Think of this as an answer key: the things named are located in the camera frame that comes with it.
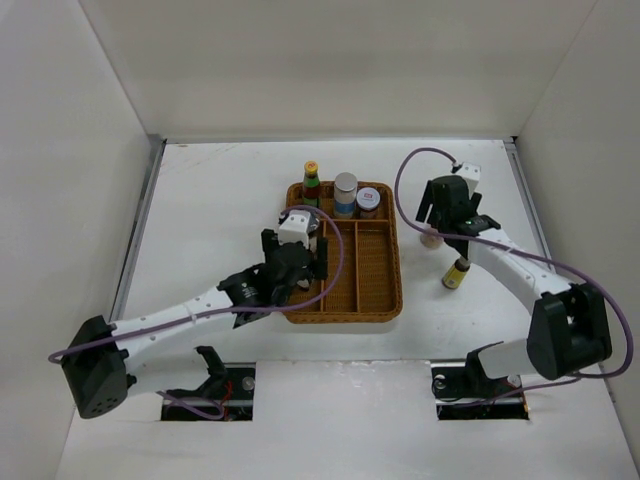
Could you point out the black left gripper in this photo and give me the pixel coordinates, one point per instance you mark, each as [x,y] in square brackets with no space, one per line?
[316,265]

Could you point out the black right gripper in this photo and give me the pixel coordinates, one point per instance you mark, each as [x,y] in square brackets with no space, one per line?
[427,201]

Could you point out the clear jar grey lid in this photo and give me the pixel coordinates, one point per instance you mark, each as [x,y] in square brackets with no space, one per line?
[313,231]

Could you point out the red sauce bottle yellow cap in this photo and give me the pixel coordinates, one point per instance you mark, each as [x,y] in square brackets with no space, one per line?
[311,185]

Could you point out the white bead jar silver lid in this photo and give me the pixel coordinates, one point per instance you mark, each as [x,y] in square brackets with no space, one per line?
[345,192]

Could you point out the brown spice jar red label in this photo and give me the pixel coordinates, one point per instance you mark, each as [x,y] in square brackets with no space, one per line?
[368,202]

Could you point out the white bottle black cap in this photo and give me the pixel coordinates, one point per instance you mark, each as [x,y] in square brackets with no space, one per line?
[304,285]

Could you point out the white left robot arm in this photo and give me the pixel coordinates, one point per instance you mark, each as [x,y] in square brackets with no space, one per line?
[162,352]

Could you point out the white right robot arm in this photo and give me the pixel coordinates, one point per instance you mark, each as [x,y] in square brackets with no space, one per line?
[569,328]

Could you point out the pink cap spice shaker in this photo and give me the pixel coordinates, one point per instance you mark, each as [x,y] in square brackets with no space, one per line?
[431,241]

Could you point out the small yellow label bottle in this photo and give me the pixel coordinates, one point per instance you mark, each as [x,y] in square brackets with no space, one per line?
[456,274]

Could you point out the brown wicker divided tray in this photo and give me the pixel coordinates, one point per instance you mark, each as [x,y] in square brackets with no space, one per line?
[363,260]

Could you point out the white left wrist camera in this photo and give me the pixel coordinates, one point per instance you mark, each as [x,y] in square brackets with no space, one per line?
[294,228]

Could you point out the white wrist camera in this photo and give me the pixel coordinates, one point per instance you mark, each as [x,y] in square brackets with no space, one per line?
[470,173]
[294,228]

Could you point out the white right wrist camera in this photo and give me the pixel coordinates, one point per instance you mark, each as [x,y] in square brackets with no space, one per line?
[470,173]

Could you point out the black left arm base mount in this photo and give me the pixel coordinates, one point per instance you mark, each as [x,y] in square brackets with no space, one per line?
[225,395]

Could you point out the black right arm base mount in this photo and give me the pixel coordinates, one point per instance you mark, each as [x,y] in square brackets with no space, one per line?
[462,393]

